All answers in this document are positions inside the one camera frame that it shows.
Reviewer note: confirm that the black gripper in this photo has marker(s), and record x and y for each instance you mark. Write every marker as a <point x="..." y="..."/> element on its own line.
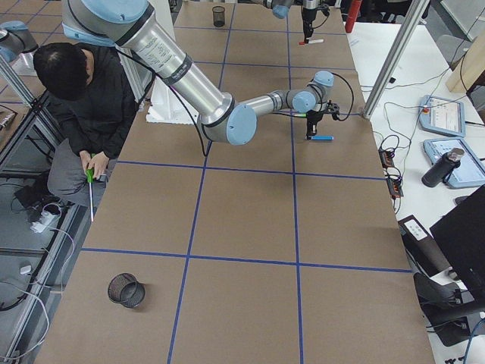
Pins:
<point x="313" y="117"/>
<point x="307" y="14"/>

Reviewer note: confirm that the blue highlighter marker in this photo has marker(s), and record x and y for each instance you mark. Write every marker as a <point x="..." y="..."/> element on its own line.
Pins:
<point x="321" y="138"/>

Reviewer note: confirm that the red whiteboard marker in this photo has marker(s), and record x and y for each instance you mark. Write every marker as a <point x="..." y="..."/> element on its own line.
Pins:
<point x="311" y="41"/>

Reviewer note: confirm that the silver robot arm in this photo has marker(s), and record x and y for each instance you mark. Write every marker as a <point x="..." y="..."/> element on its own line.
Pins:
<point x="133" y="25"/>
<point x="280" y="9"/>

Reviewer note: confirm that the red cylinder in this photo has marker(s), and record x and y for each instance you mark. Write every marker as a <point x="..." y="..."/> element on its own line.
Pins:
<point x="352" y="15"/>

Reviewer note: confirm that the black mesh pen cup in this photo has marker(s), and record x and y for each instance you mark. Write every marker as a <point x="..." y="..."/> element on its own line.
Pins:
<point x="218" y="16"/>
<point x="126" y="290"/>

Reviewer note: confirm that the robot teach pendant far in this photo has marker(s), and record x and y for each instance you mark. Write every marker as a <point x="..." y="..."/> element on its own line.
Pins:
<point x="442" y="116"/>

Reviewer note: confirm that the robot teach pendant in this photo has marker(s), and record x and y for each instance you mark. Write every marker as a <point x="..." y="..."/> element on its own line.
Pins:
<point x="442" y="116"/>
<point x="471" y="171"/>

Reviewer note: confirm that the black water bottle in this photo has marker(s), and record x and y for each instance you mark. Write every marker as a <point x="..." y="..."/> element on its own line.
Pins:
<point x="443" y="167"/>

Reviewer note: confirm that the robot teach pendant near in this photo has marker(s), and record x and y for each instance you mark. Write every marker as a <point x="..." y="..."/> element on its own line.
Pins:
<point x="471" y="171"/>

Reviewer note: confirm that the black monitor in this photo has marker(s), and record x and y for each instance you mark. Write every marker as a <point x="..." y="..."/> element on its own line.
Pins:
<point x="460" y="236"/>

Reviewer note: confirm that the seated person in black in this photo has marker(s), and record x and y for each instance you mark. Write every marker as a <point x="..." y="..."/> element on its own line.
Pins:
<point x="92" y="101"/>

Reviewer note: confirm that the white power strip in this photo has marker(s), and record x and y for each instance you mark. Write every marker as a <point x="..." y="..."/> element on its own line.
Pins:
<point x="46" y="220"/>

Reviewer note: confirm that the aluminium frame post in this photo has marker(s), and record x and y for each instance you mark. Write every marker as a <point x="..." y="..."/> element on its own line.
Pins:
<point x="403" y="36"/>

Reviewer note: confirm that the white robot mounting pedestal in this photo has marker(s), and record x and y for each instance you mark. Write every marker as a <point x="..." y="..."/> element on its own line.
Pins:
<point x="165" y="106"/>

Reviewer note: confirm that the green handled tool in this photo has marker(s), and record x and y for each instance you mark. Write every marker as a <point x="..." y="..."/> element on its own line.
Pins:
<point x="90" y="179"/>

